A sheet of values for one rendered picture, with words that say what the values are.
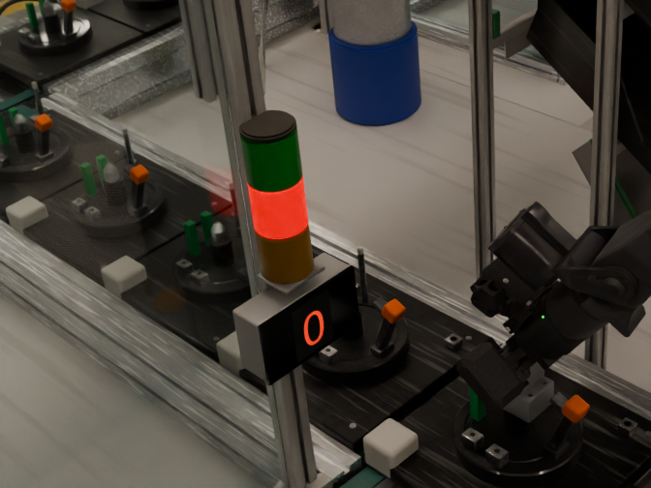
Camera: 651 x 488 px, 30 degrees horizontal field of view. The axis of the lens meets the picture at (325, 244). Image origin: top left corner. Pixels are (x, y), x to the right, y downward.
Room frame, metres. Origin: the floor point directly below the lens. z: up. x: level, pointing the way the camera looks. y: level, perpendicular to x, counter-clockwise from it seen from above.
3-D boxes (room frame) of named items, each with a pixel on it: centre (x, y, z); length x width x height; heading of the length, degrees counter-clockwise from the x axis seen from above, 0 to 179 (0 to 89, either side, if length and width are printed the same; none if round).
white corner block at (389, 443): (0.97, -0.05, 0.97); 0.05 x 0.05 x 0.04; 40
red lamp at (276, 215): (0.92, 0.04, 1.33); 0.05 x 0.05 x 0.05
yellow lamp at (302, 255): (0.92, 0.04, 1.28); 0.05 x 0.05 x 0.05
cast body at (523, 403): (0.96, -0.18, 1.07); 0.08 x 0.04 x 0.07; 41
